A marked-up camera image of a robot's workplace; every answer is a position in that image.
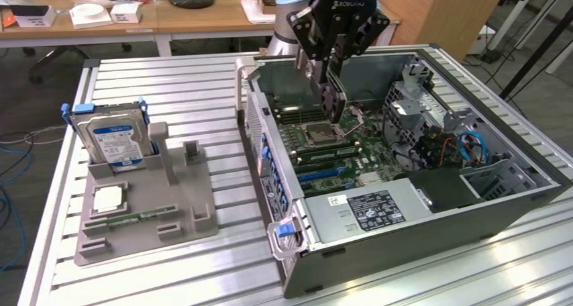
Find black graphics card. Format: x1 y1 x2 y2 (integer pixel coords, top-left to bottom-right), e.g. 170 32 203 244
294 49 349 125

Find white papers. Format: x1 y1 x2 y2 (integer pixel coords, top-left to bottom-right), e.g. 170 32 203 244
241 0 277 25

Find wooden cabinet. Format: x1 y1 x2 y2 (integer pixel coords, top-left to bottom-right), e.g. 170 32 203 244
378 0 512 60

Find black RAM slot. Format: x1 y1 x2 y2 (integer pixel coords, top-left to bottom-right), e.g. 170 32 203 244
273 105 325 117
277 113 330 125

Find metal socket cover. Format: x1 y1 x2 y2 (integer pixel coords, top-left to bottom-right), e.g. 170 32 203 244
342 106 366 138

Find black floor adapter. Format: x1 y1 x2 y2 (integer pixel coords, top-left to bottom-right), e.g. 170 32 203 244
481 49 505 64

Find perforated metal drive cage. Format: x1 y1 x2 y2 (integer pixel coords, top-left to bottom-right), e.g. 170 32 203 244
382 81 452 142

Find CPU socket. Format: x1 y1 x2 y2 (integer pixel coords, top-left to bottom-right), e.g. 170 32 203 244
302 121 346 146

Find installed RAM stick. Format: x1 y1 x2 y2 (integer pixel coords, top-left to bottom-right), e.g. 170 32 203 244
293 146 362 161
296 154 360 168

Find black slanted pole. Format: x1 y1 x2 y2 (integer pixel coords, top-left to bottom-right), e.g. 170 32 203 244
499 3 573 101

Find green motherboard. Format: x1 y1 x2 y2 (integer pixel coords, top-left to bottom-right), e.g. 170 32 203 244
266 93 417 199

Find small white labelled box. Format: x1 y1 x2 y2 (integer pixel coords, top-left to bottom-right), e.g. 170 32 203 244
110 2 145 24

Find small silver heatsink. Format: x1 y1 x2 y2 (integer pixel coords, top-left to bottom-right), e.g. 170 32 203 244
357 171 385 186

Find white round holder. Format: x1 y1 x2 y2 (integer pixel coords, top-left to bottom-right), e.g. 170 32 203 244
70 3 114 30

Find grey metal disk bay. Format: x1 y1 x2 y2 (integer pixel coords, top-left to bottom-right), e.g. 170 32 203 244
459 156 541 201

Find hard disk with blue caddy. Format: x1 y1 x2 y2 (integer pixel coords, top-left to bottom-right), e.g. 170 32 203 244
61 97 158 172

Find wooden desk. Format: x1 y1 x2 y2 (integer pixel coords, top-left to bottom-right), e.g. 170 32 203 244
0 0 402 48

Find grey power supply unit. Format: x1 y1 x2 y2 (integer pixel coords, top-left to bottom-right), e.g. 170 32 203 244
296 178 436 253

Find white box with black top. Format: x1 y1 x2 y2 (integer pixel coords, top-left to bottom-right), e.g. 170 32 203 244
8 5 58 28

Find black office chair base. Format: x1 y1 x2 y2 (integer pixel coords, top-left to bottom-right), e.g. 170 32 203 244
22 42 134 85

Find black open PC case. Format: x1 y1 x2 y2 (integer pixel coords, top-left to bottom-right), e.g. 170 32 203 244
235 44 573 300

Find grey parts rack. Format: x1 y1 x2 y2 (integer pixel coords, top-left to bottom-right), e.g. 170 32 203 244
74 121 221 267

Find silver CPU chip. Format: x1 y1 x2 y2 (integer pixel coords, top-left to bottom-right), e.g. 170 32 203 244
93 187 125 213

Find green loose RAM stick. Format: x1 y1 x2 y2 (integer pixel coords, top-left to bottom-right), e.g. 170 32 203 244
107 209 167 223

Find orange box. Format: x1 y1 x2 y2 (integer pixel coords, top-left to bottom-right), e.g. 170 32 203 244
0 9 18 32

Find white table frame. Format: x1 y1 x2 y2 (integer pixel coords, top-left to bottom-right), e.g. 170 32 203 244
485 0 573 75

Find red wire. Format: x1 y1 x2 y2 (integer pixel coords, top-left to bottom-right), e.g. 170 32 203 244
437 134 455 168

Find blue wire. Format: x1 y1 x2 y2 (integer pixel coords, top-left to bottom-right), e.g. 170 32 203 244
456 130 492 168

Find grey floor cable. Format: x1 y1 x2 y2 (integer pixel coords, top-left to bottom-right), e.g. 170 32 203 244
0 126 69 146

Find blue floor cable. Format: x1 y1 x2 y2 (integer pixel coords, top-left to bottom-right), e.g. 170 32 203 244
0 144 35 273

